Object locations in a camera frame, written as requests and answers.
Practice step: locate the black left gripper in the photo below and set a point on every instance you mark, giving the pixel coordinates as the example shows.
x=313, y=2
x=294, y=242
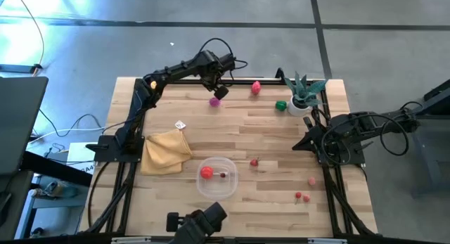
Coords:
x=218, y=85

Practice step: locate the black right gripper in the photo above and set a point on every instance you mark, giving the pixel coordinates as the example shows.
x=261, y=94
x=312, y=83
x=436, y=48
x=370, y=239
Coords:
x=321, y=142

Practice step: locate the purple striped toy cabbage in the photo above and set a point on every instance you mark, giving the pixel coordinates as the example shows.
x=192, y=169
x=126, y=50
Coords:
x=213, y=103

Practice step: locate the pink toy dragon fruit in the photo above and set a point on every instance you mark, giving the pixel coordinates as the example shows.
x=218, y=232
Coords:
x=256, y=88

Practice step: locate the green toy bell pepper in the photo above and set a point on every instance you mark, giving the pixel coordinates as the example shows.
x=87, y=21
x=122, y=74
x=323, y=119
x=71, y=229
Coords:
x=281, y=105

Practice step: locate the red toy strawberry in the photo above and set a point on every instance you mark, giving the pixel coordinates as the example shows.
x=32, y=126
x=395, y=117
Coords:
x=254, y=162

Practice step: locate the orange toy fruit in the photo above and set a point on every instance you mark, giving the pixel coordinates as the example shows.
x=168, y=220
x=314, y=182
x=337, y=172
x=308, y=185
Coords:
x=153, y=84

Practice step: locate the red toy tomato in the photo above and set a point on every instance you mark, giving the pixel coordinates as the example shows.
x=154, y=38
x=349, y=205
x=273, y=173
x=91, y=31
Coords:
x=206, y=172

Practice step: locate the dark red toy cherry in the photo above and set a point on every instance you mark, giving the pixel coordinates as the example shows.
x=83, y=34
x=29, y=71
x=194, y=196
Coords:
x=223, y=174

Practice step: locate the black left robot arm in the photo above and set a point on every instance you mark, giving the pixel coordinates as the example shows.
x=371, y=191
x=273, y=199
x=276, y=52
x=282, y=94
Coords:
x=175, y=68

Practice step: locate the clear plastic tupperware container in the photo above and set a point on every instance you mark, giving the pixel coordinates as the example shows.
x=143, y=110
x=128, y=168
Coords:
x=218, y=189

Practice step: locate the green plant in white pot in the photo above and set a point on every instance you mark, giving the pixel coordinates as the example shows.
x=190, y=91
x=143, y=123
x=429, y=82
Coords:
x=297, y=109

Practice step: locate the pale pink toy fruit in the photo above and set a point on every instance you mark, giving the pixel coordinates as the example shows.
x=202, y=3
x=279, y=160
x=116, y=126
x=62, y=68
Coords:
x=311, y=181

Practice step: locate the bright red toy cherry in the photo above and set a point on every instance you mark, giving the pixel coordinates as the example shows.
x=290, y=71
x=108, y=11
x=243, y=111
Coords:
x=298, y=194

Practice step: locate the small pink toy fruit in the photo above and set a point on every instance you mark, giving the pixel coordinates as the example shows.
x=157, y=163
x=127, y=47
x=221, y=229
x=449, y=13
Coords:
x=306, y=198

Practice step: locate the yellow folded cloth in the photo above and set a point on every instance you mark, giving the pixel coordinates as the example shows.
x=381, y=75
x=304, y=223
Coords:
x=165, y=152

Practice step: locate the dark blue-grey cart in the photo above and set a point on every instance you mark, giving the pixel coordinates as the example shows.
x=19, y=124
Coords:
x=436, y=152

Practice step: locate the white printed box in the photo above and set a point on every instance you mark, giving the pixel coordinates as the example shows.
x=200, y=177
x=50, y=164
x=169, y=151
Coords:
x=79, y=156

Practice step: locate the black side desk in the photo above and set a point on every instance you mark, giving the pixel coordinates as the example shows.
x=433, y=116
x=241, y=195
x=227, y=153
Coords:
x=56, y=170

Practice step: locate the dark grey monitor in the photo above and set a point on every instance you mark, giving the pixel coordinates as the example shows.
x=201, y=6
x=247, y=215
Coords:
x=21, y=124

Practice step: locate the black floor plate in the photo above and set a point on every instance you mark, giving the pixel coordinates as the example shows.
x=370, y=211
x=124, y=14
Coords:
x=17, y=69

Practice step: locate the dark grey cabinet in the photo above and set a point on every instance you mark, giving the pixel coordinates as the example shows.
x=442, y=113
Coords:
x=14, y=202

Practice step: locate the black aluminium table frame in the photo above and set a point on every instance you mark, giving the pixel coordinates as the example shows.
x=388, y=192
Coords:
x=270, y=82

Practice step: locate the silver bracket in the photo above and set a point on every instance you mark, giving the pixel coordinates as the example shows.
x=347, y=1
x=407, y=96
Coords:
x=327, y=241
x=131, y=240

